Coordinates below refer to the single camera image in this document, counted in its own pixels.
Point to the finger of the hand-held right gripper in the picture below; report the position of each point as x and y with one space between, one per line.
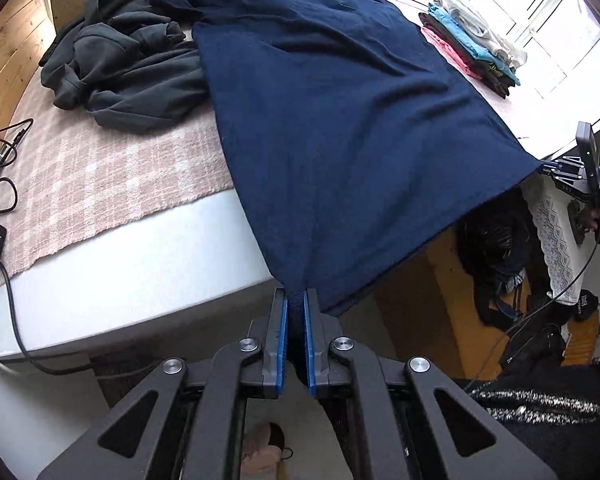
562 177
562 164

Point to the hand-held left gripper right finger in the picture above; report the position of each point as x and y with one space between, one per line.
308 345

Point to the pink folded garment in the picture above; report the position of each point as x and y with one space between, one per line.
455 55

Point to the stack of folded clothes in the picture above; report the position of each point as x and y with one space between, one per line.
480 62

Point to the person's right hand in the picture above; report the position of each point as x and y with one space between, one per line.
592 221

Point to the black backpack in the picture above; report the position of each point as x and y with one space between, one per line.
495 250

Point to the blue folded garment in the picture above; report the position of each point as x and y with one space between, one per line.
460 27

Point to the light grey folded garment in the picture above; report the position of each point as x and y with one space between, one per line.
480 20

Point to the pink plaid blanket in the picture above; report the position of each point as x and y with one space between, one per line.
105 170

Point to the pink slipper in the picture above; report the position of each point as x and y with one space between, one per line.
262 450

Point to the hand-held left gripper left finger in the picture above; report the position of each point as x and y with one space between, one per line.
281 340

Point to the dark grey hoodie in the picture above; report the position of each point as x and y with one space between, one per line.
130 80

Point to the white patterned cloth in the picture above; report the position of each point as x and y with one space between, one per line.
555 240

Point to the person's black glitter sweater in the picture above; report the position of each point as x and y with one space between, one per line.
545 425

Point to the navy blue garment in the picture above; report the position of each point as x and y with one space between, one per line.
340 125

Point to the wooden bed frame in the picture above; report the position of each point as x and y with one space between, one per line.
425 310

